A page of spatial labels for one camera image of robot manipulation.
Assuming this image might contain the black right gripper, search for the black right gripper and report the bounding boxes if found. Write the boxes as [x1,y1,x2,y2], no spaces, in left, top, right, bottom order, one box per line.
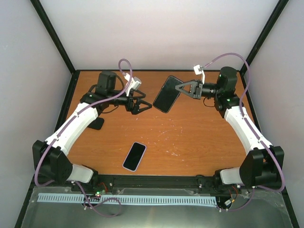
[175,79,221,99]

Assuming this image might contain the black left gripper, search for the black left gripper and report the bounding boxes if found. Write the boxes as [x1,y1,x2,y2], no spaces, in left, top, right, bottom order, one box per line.
[107,89,152,114]

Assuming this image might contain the black phone case with ring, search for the black phone case with ring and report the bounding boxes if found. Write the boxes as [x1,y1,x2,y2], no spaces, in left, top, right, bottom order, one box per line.
[152,76,184,113]

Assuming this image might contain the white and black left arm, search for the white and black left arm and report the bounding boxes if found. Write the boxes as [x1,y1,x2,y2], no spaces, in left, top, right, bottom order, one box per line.
[32,71,152,191]

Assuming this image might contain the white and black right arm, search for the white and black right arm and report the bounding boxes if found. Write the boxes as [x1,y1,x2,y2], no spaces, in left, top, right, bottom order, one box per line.
[175,66,285,192]

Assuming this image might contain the black phone case on table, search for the black phone case on table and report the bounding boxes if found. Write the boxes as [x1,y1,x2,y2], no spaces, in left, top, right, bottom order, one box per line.
[88,117,105,130]

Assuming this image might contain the phone with lilac case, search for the phone with lilac case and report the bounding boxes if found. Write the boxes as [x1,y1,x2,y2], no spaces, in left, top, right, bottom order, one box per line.
[123,142,147,172]

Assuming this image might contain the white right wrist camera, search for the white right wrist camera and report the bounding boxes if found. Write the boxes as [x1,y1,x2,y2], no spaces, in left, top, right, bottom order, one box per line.
[193,64,205,84]

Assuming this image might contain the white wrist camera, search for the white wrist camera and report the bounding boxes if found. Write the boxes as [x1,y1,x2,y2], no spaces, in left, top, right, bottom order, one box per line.
[193,64,205,84]
[124,73,142,96]

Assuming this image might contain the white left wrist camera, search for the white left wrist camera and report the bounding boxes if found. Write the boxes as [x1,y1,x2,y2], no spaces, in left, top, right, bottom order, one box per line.
[124,73,142,96]

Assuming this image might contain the black frame rail base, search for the black frame rail base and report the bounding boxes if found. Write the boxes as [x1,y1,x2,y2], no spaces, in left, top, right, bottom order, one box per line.
[30,173,285,198]

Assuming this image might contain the black left frame post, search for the black left frame post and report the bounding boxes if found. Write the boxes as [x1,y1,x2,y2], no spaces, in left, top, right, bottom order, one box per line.
[30,0,76,75]

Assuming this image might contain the black frame post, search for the black frame post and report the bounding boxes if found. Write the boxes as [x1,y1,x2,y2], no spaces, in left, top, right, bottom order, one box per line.
[246,0,289,65]
[30,0,76,75]

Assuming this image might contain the black right frame post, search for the black right frame post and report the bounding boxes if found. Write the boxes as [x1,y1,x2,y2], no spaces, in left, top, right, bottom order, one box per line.
[246,0,289,65]

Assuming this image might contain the light blue cable duct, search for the light blue cable duct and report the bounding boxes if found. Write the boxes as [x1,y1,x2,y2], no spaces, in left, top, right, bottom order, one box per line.
[37,193,217,207]

